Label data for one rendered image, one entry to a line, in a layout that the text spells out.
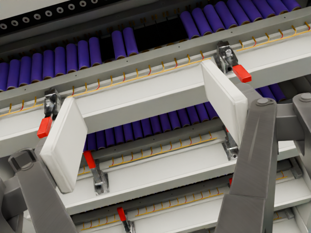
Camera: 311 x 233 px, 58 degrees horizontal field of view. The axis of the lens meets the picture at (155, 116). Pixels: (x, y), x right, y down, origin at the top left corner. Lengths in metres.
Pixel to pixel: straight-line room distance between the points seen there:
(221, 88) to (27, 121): 0.36
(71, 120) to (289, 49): 0.36
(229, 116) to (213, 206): 0.58
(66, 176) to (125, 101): 0.27
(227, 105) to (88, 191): 0.47
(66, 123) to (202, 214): 0.58
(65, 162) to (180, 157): 0.42
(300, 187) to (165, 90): 0.47
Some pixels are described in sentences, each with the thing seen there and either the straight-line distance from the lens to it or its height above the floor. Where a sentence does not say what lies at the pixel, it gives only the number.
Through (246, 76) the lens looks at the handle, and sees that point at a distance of 0.37.
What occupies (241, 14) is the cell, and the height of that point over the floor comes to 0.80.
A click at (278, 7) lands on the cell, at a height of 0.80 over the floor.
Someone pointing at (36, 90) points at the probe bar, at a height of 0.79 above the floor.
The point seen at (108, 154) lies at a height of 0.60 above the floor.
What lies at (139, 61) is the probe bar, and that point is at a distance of 0.43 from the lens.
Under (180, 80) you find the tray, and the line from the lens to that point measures 0.43.
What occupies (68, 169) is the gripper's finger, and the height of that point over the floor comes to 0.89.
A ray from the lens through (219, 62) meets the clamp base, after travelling 0.44.
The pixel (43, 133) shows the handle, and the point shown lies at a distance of 0.38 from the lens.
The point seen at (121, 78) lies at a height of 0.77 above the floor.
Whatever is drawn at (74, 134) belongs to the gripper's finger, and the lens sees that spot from 0.19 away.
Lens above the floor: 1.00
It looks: 40 degrees down
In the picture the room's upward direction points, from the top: 17 degrees counter-clockwise
